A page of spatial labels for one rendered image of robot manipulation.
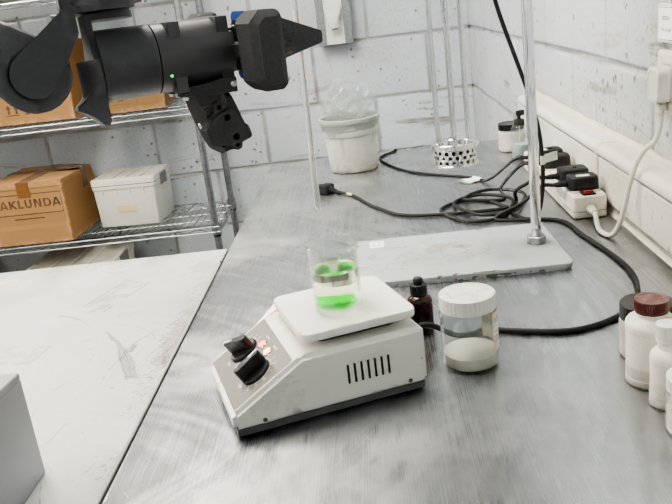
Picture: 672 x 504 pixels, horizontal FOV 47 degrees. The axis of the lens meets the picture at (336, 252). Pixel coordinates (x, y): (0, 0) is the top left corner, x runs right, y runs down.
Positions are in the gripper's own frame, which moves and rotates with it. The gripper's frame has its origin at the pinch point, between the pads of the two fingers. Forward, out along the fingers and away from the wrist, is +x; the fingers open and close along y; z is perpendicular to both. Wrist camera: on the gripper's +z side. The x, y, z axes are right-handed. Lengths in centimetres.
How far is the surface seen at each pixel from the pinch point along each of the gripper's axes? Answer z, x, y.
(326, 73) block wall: 28, 107, -215
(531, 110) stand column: 15.0, 43.5, -18.6
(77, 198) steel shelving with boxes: 61, 7, -233
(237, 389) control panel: 31.8, -9.7, 0.5
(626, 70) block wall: 14, 70, -27
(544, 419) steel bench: 34.9, 13.1, 18.2
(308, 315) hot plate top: 26.6, -1.2, 0.1
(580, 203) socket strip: 33, 58, -25
